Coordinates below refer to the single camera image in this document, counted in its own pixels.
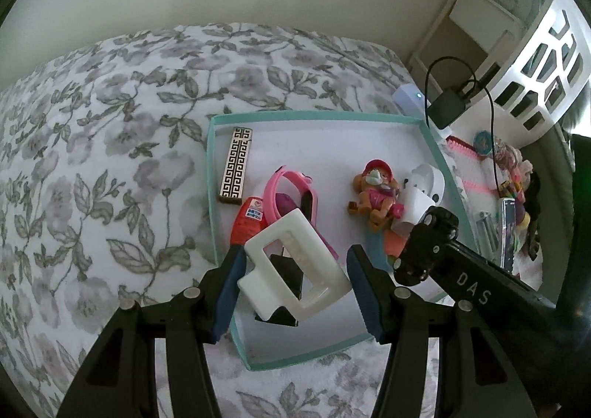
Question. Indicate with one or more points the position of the white knitted cloth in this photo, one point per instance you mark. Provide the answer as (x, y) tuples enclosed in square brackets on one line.
[(531, 270)]

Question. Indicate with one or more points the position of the white hair claw clip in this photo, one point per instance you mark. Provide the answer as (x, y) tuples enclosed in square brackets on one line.
[(323, 261)]

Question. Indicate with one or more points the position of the silver metal clip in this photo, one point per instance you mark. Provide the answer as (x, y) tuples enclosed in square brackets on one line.
[(487, 233)]

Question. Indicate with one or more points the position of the small pastel folding toy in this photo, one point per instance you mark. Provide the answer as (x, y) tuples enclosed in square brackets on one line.
[(378, 247)]

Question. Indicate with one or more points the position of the smartphone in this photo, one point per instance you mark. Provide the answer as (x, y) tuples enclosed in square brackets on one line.
[(508, 233)]

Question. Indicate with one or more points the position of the orange puppy toy figure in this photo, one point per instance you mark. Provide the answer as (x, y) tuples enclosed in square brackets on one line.
[(374, 198)]

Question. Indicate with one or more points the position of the pink smartwatch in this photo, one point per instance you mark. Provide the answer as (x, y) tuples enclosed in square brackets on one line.
[(272, 187)]

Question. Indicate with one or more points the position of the black rectangular box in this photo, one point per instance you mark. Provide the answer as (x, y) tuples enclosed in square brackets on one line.
[(286, 275)]

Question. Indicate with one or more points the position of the small red bottle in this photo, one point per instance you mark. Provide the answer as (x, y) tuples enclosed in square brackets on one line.
[(244, 224)]

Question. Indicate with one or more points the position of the white square charger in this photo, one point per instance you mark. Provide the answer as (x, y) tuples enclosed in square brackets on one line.
[(415, 210)]

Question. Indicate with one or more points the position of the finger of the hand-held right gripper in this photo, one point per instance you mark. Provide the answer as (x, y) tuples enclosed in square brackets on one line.
[(475, 281)]

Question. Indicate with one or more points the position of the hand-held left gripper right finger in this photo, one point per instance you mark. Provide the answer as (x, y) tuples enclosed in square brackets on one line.
[(364, 293)]

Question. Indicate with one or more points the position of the white wooden shelf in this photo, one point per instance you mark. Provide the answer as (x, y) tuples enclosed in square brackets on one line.
[(480, 16)]

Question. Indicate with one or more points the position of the white device with blue light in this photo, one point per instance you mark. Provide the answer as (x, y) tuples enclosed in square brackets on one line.
[(408, 99)]

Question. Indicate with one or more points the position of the patterned gold black lighter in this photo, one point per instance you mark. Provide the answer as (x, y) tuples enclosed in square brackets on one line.
[(235, 164)]

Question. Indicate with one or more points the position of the pile of colourful trinkets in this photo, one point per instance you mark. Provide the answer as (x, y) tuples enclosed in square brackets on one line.
[(512, 177)]

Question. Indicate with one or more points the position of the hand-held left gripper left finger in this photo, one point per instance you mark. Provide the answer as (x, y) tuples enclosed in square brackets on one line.
[(228, 288)]

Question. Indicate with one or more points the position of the large pastel folding toy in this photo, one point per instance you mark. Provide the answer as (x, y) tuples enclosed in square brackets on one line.
[(397, 240)]

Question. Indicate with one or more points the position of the white round plug adapter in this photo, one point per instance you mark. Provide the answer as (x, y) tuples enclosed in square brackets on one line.
[(429, 177)]

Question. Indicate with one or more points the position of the teal cardboard box tray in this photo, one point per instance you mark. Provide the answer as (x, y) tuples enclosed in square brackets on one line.
[(323, 154)]

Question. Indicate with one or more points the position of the round teal badge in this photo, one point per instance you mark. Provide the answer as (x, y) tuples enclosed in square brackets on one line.
[(484, 141)]

